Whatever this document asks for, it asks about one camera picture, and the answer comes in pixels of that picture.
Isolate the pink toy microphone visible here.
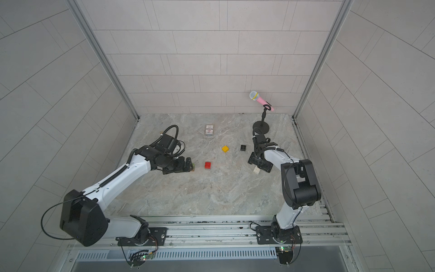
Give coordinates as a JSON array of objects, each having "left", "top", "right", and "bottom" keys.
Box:
[{"left": 249, "top": 91, "right": 275, "bottom": 112}]

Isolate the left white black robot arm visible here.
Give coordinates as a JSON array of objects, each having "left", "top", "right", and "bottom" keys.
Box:
[{"left": 60, "top": 125, "right": 194, "bottom": 247}]

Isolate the right circuit board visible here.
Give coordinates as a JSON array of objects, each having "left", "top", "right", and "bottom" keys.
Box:
[{"left": 275, "top": 247, "right": 296, "bottom": 266}]

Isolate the aluminium rail frame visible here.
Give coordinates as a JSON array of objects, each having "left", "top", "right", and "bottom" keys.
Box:
[{"left": 66, "top": 215, "right": 351, "bottom": 262}]

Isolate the black microphone stand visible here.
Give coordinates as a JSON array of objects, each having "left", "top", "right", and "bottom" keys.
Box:
[{"left": 253, "top": 104, "right": 272, "bottom": 134}]

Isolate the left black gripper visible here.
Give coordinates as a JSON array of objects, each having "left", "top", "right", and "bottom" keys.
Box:
[{"left": 162, "top": 155, "right": 197, "bottom": 175}]

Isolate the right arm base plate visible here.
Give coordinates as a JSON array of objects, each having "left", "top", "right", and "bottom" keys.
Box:
[{"left": 254, "top": 226, "right": 303, "bottom": 245}]

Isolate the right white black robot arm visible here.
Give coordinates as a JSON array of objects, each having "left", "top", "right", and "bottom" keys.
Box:
[{"left": 248, "top": 132, "right": 322, "bottom": 244}]

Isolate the left circuit board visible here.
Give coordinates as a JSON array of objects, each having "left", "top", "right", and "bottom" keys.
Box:
[{"left": 129, "top": 250, "right": 157, "bottom": 267}]

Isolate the circuit board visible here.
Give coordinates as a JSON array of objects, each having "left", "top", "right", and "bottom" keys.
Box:
[
  {"left": 129, "top": 250, "right": 157, "bottom": 267},
  {"left": 275, "top": 247, "right": 296, "bottom": 266}
]

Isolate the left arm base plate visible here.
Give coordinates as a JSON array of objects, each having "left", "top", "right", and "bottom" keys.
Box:
[{"left": 116, "top": 227, "right": 168, "bottom": 247}]

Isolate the red white card box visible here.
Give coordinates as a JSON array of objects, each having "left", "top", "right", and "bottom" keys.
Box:
[{"left": 205, "top": 124, "right": 214, "bottom": 136}]

